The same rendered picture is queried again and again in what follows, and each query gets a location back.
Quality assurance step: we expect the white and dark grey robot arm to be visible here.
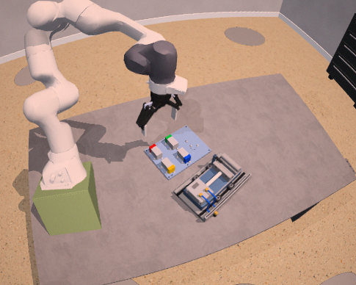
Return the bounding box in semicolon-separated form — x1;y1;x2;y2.
23;0;187;190

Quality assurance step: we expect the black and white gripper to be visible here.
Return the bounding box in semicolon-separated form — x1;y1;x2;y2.
136;91;182;137

